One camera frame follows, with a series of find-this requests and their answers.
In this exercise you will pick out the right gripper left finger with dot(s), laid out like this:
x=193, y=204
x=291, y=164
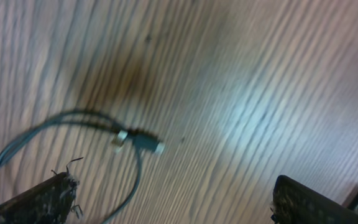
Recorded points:
x=48, y=202

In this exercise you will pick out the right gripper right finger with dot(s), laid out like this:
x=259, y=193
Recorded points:
x=294, y=203

